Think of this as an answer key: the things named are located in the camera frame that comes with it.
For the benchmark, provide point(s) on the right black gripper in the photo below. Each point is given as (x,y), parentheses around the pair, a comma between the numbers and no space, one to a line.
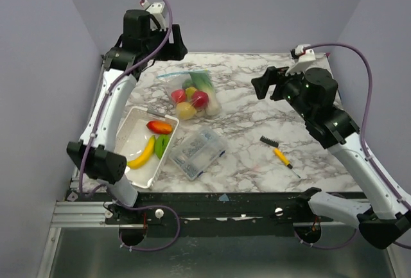
(276,84)

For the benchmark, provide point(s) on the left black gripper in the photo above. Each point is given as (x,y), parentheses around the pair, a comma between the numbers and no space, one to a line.
(175,51)

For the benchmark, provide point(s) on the green leafy vegetable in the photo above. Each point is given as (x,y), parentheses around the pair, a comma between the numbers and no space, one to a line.
(201,80)

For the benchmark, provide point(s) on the yellow star fruit slice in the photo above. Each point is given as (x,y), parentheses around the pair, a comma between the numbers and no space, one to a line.
(190,91)

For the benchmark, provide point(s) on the red strawberry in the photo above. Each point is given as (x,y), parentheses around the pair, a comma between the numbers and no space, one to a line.
(178,96)

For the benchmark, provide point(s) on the clear zip top bag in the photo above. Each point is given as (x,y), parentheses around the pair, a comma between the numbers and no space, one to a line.
(180,80)

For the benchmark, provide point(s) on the red yellow apple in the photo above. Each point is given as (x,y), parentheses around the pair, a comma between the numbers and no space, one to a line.
(199,99)

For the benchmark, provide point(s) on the yellow lemon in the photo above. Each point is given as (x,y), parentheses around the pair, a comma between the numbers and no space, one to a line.
(185,110)

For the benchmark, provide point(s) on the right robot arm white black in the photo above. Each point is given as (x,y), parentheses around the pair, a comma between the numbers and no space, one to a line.
(385,217)

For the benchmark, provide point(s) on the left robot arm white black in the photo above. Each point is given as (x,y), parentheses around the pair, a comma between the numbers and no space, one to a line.
(93,154)

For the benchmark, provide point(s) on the black bit holder strip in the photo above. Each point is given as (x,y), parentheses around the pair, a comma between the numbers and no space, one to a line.
(269,142)

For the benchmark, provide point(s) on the orange red mango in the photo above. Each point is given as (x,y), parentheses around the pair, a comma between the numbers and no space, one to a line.
(159,127)

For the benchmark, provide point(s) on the green kiwi slice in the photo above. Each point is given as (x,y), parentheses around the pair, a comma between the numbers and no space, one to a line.
(161,145)

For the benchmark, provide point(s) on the clear plastic screw box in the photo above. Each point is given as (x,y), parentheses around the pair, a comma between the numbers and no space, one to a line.
(198,151)

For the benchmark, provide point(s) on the yellow banana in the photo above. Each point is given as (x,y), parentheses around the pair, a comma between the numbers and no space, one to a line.
(144,156)

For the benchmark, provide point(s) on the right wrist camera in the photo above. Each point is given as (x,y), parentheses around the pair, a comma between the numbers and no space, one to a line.
(304,56)

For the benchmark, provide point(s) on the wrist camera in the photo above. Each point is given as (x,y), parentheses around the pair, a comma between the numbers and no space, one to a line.
(158,13)
(304,56)

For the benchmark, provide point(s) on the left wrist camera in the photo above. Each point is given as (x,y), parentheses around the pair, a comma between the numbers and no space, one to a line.
(158,13)

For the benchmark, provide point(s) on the yellow handled screwdriver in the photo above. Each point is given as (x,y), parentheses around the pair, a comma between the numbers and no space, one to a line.
(278,153)

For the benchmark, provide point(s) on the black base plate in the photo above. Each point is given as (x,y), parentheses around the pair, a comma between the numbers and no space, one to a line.
(178,215)

